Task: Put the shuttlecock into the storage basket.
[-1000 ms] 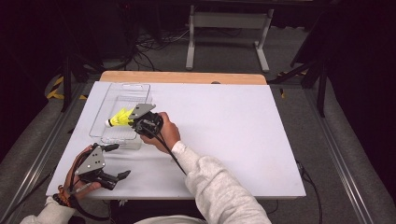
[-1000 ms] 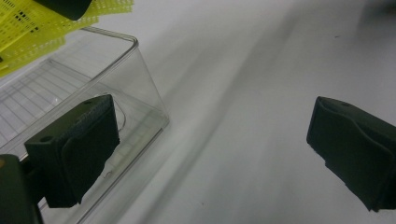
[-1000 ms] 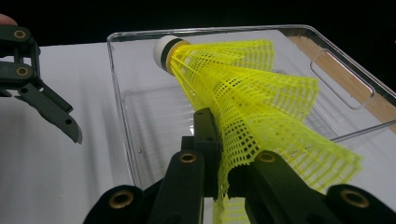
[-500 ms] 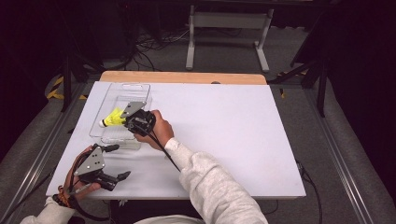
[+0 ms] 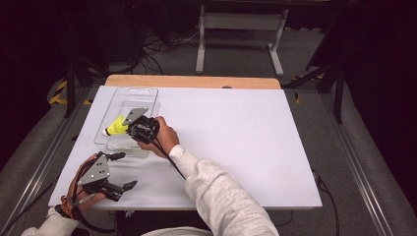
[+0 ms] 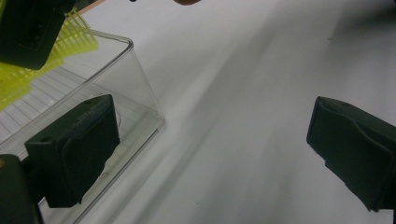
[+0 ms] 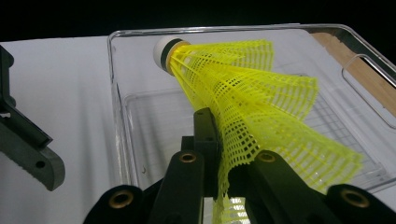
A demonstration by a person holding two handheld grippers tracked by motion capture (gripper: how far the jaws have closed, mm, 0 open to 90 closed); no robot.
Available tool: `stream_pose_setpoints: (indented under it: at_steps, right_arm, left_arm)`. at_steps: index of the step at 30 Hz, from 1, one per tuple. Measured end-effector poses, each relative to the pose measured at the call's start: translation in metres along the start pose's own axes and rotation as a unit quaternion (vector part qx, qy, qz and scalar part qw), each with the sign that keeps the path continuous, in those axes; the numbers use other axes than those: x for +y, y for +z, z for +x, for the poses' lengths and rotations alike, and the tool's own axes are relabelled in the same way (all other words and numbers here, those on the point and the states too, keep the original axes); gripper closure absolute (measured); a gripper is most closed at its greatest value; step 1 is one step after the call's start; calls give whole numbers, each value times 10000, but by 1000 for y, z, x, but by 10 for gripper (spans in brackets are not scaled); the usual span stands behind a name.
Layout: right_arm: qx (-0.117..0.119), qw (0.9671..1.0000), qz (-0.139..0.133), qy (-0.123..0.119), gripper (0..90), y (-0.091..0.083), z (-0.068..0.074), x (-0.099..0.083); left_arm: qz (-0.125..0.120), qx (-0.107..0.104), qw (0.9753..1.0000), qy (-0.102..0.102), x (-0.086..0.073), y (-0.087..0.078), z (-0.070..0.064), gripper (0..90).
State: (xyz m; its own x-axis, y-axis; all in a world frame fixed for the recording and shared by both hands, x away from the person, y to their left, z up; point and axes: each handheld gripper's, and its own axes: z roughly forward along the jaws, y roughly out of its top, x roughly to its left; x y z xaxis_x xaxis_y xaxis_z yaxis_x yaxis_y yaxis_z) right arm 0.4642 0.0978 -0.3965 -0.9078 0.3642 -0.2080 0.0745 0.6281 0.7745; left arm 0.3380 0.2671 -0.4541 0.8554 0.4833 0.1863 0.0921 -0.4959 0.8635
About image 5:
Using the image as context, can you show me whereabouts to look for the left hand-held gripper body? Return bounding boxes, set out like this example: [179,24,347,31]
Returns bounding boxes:
[77,151,126,203]

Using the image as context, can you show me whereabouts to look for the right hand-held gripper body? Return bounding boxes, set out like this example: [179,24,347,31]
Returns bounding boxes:
[121,106,161,145]

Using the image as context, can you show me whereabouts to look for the clear plastic container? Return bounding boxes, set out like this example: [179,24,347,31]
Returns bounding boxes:
[93,87,161,159]

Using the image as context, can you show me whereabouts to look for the person's right hand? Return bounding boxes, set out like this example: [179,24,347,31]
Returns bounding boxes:
[137,115,181,159]

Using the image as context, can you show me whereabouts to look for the person's left hand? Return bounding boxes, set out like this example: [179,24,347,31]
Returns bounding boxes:
[66,152,107,212]

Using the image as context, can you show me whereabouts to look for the person's white shirt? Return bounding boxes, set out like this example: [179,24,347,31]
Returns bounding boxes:
[141,225,214,236]

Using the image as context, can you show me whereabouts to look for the wooden table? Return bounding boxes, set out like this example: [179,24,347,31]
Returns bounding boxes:
[104,74,282,90]

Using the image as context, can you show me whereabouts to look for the black metal stand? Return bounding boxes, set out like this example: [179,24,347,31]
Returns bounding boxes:
[281,13,348,125]
[63,55,114,120]

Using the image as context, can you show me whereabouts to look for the yellow and black floor tape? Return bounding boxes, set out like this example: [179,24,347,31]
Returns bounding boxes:
[48,80,93,106]

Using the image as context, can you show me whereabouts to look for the white table cover sheet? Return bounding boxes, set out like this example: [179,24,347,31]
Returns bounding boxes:
[48,86,324,210]

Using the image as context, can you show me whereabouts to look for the white metal stand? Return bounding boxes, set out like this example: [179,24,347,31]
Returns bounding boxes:
[195,4,290,78]

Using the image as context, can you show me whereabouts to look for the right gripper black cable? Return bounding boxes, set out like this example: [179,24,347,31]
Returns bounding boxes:
[137,131,187,181]

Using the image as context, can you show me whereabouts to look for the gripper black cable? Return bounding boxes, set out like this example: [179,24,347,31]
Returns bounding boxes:
[137,131,187,181]
[74,205,119,234]

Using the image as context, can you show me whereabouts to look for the orange and black bracelet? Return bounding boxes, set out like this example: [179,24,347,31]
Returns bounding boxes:
[54,196,78,220]

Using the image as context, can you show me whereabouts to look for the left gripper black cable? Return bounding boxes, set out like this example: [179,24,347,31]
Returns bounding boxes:
[74,205,119,234]

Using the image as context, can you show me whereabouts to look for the grey metal floor rail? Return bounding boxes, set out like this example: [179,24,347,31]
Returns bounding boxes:
[319,92,397,236]
[0,87,99,236]

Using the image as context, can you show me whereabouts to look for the bundle of floor cables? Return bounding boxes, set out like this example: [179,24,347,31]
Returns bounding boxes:
[131,28,201,77]

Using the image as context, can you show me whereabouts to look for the black cable beside table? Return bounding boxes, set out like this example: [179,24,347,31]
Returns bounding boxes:
[311,167,341,236]

